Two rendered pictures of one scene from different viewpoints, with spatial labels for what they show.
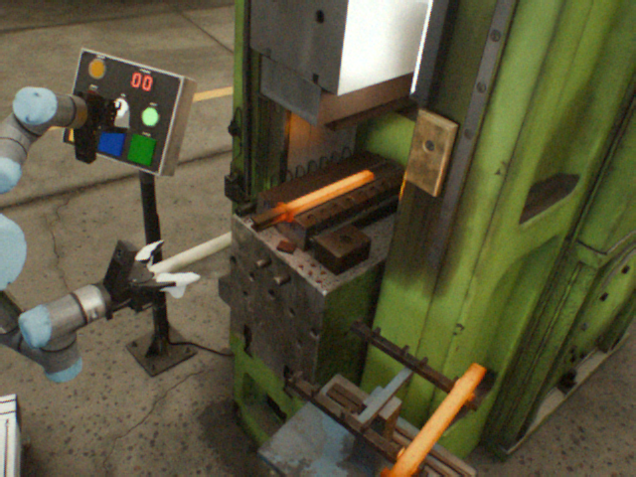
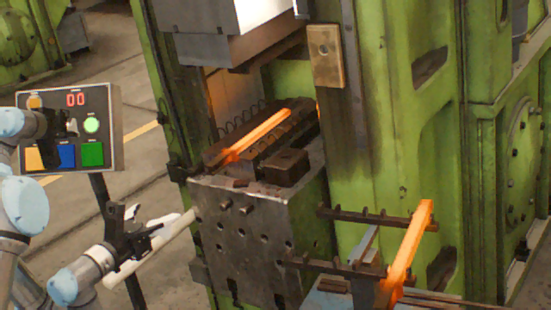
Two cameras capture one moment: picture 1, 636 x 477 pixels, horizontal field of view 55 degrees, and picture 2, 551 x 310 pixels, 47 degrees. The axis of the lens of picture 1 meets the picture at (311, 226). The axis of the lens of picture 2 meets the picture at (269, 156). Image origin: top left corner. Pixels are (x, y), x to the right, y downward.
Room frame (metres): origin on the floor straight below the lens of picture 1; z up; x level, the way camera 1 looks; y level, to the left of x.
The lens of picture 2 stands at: (-0.44, 0.10, 1.82)
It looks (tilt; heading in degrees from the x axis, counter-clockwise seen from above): 27 degrees down; 355
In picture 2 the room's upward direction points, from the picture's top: 11 degrees counter-clockwise
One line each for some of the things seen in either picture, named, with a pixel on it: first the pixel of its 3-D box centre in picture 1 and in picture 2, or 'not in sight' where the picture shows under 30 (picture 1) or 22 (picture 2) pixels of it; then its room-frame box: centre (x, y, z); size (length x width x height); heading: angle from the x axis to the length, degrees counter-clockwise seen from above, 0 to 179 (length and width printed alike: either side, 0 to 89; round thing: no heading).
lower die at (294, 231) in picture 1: (338, 193); (267, 133); (1.43, -0.07, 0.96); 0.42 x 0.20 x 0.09; 135
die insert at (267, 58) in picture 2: (369, 100); (265, 46); (1.44, -0.11, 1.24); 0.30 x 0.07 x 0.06; 135
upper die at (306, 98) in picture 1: (355, 71); (246, 26); (1.43, -0.07, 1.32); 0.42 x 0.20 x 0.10; 135
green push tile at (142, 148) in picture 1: (142, 150); (93, 154); (1.46, 0.49, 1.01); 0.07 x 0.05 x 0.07; 70
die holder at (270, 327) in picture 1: (343, 273); (294, 205); (1.39, -0.11, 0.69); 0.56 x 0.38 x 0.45; 135
